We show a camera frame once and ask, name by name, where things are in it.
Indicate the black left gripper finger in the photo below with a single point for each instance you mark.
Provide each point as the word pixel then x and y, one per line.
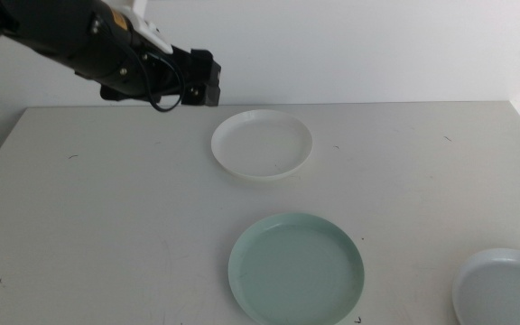
pixel 213 86

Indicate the white shallow bowl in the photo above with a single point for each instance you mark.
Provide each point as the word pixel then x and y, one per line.
pixel 262 146

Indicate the pale green shallow bowl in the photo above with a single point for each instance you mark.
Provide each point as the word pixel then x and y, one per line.
pixel 296 275

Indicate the pale grey shallow bowl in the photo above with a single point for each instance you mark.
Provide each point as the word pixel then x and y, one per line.
pixel 508 293

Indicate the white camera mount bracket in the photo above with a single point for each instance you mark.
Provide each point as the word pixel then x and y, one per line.
pixel 154 36

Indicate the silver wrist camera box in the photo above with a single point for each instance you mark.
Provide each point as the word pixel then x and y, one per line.
pixel 134 5

